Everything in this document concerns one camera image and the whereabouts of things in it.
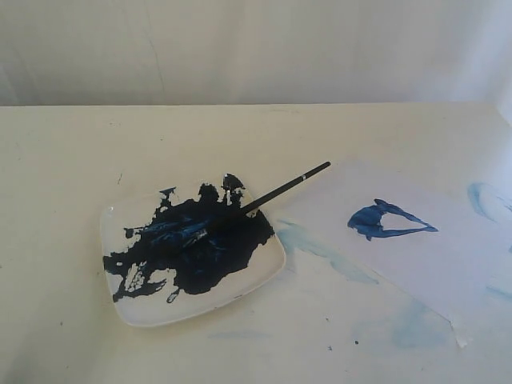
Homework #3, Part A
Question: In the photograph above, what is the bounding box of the black paintbrush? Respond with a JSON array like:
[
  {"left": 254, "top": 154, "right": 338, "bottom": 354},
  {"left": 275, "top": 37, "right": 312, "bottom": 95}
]
[{"left": 176, "top": 161, "right": 331, "bottom": 253}]

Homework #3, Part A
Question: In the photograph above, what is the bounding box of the white square paint plate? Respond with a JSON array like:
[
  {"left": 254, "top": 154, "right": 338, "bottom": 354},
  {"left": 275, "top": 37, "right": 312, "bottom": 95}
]
[{"left": 100, "top": 174, "right": 286, "bottom": 327}]

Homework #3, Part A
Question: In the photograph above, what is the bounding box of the white paper sheet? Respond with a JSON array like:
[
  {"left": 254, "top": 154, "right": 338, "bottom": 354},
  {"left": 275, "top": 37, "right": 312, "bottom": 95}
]
[{"left": 283, "top": 162, "right": 510, "bottom": 322}]

